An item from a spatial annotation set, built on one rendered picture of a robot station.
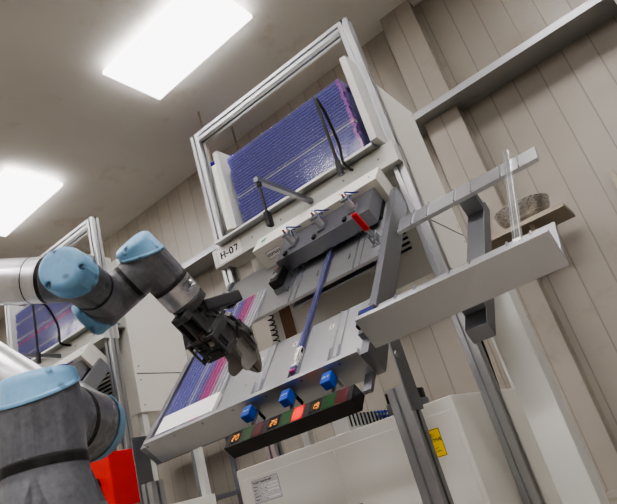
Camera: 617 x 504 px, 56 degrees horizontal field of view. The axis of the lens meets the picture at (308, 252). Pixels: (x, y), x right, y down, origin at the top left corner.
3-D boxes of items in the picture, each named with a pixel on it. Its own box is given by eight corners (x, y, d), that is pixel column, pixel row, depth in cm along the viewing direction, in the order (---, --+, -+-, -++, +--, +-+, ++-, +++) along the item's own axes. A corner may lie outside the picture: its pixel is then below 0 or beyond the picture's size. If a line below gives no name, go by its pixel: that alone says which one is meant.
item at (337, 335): (370, 362, 115) (361, 352, 114) (156, 452, 146) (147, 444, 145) (380, 304, 130) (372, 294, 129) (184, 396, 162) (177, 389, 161)
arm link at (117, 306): (51, 296, 97) (103, 252, 100) (81, 313, 108) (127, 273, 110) (78, 328, 95) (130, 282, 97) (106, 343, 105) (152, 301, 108)
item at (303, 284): (392, 266, 146) (381, 252, 144) (212, 357, 177) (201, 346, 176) (401, 204, 173) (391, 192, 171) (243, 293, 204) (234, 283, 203)
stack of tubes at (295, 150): (365, 146, 175) (339, 77, 185) (243, 224, 199) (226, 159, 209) (385, 158, 185) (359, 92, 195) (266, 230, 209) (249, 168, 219)
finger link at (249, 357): (253, 388, 113) (222, 356, 110) (261, 367, 118) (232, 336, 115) (264, 383, 112) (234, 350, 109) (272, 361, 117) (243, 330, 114)
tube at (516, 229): (527, 266, 87) (523, 260, 87) (518, 270, 88) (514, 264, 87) (510, 153, 130) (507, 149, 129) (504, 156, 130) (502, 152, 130)
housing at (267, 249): (402, 214, 170) (375, 177, 165) (278, 282, 193) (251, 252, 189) (404, 201, 177) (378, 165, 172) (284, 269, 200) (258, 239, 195)
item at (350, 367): (377, 375, 115) (356, 351, 112) (161, 462, 146) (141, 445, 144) (378, 371, 116) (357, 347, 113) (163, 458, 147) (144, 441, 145)
